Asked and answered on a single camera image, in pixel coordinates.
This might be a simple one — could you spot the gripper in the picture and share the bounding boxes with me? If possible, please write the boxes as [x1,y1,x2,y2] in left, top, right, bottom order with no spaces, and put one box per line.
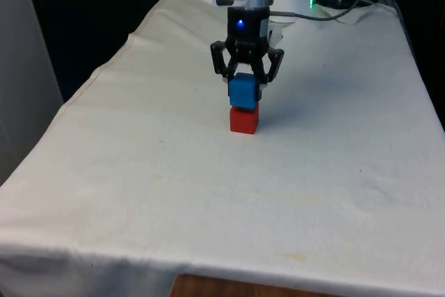
[209,6,286,100]

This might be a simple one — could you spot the blue cube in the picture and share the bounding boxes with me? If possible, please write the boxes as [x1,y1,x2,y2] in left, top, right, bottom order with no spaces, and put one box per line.
[227,72,261,109]

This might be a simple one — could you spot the red cube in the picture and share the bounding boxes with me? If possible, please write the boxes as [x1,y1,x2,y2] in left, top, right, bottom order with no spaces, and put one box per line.
[229,106,260,136]

